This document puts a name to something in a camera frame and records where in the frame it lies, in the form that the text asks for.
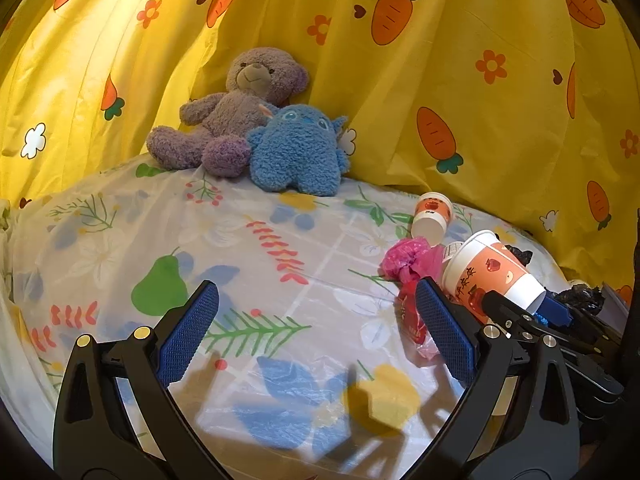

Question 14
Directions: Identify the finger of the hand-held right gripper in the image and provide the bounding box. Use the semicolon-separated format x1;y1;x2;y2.
542;296;608;346
482;291;543;341

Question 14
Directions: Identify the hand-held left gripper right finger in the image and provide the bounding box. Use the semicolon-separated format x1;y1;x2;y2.
415;277;581;480

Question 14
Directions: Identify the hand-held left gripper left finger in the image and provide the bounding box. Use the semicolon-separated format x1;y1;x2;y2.
52;280;221;480

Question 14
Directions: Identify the black plastic bag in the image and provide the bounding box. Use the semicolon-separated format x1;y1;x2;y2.
505;244;534;266
555;284;606;311

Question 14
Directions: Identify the red white plastic packet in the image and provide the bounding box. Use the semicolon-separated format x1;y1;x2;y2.
395;280;441;361

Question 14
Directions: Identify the large orange paper cup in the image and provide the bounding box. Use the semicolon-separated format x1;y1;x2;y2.
441;230;547;325

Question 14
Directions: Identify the grey plastic bin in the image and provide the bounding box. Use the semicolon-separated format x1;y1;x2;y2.
597;282;633;326

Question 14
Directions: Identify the pink plastic bag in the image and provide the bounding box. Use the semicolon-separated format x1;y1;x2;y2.
378;237;446;286

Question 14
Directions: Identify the floral bed sheet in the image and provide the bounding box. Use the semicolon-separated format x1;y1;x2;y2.
0;152;576;480

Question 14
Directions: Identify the small orange paper cup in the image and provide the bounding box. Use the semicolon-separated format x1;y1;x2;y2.
411;192;454;242

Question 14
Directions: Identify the blue plush toy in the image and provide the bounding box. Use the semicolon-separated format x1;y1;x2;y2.
245;104;351;197

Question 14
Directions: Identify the purple teddy bear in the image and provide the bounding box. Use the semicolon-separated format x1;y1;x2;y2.
146;47;309;178

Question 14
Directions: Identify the yellow carrot print curtain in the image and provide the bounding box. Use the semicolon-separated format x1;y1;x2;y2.
0;0;640;306

